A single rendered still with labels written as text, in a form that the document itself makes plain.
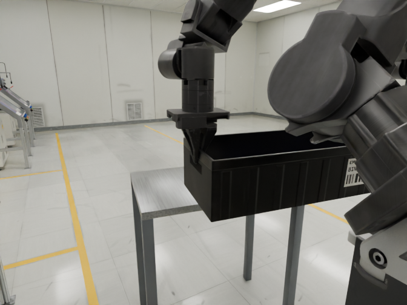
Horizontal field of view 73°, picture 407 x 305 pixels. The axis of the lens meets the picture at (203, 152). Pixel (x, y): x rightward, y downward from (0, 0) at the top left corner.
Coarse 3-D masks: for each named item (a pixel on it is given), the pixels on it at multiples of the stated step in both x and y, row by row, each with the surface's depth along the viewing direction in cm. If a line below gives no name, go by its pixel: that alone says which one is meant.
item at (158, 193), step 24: (168, 168) 142; (144, 192) 112; (168, 192) 112; (144, 216) 96; (144, 240) 98; (288, 240) 127; (144, 264) 102; (288, 264) 129; (144, 288) 151; (288, 288) 130
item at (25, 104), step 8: (0, 72) 498; (0, 80) 504; (0, 88) 475; (8, 88) 533; (8, 96) 483; (16, 96) 544; (24, 104) 501; (0, 112) 510; (8, 120) 491; (8, 128) 494; (32, 128) 572; (8, 136) 497; (16, 136) 547; (32, 136) 511; (8, 144) 499; (32, 144) 515
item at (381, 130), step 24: (384, 96) 21; (360, 120) 22; (384, 120) 20; (360, 144) 22; (384, 144) 19; (360, 168) 21; (384, 168) 19; (384, 192) 17; (360, 216) 19; (384, 216) 18
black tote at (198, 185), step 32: (192, 160) 54; (224, 160) 44; (256, 160) 47; (288, 160) 49; (320, 160) 52; (352, 160) 54; (192, 192) 56; (224, 192) 46; (256, 192) 48; (288, 192) 51; (320, 192) 54; (352, 192) 57
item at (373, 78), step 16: (368, 64) 22; (368, 80) 22; (384, 80) 21; (352, 96) 23; (368, 96) 22; (336, 112) 23; (352, 112) 22; (288, 128) 27; (304, 128) 26; (320, 128) 26; (336, 128) 26
